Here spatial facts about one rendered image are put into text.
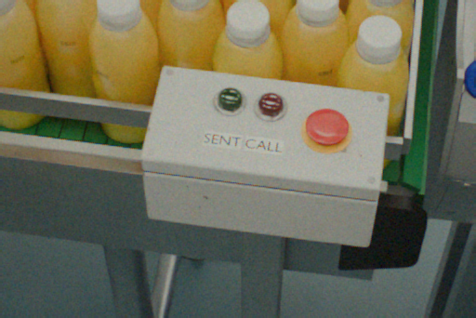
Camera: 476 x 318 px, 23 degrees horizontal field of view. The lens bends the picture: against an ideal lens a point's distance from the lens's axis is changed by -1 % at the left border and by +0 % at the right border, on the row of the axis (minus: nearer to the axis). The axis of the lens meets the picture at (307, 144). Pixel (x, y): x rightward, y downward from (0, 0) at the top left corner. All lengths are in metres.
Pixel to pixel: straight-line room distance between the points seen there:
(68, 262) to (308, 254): 0.96
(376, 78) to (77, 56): 0.30
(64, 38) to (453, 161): 0.44
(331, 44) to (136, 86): 0.19
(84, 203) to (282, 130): 0.36
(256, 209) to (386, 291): 1.16
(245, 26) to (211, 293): 1.13
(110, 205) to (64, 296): 0.90
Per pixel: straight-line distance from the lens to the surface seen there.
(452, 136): 1.26
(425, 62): 1.31
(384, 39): 1.07
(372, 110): 1.01
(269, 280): 1.19
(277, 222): 1.03
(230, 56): 1.09
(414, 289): 2.17
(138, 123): 1.17
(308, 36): 1.11
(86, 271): 2.18
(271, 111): 0.99
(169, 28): 1.13
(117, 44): 1.11
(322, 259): 1.30
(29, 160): 1.24
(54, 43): 1.18
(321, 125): 0.98
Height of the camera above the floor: 1.91
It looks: 56 degrees down
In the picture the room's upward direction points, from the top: 5 degrees clockwise
